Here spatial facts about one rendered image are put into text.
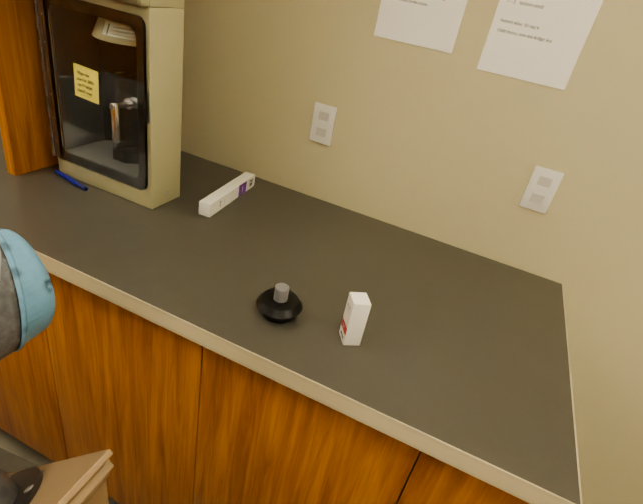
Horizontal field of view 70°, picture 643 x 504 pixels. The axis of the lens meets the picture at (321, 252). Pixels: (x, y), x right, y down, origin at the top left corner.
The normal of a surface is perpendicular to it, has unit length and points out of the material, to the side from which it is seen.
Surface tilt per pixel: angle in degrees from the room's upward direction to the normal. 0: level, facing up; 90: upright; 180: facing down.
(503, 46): 90
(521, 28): 90
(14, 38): 90
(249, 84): 90
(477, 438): 0
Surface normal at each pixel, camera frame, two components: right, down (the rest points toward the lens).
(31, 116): 0.90, 0.35
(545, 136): -0.40, 0.41
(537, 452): 0.18, -0.84
